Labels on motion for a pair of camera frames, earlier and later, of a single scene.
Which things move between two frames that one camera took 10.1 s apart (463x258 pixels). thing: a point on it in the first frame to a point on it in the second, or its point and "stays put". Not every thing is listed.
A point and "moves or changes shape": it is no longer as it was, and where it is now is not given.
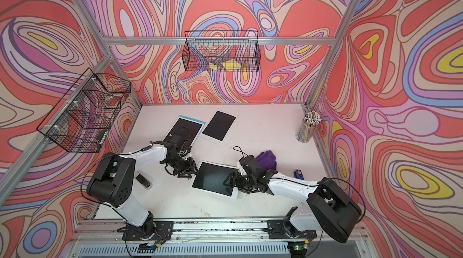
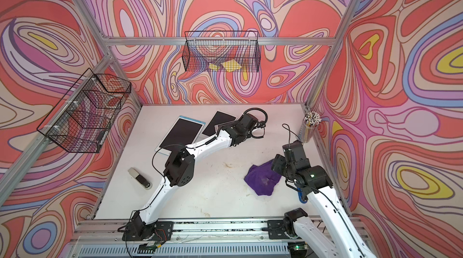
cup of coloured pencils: (306, 129) stays put
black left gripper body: (182, 167) to (245, 136)
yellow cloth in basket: (230, 65) stays put
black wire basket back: (221, 50) stays put
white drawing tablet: (219, 126) stays put
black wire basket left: (79, 121) stays put
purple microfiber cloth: (267, 160) moves or changes shape
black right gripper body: (244, 183) to (282, 167)
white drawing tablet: (210, 178) to (218, 126)
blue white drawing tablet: (184, 130) stays put
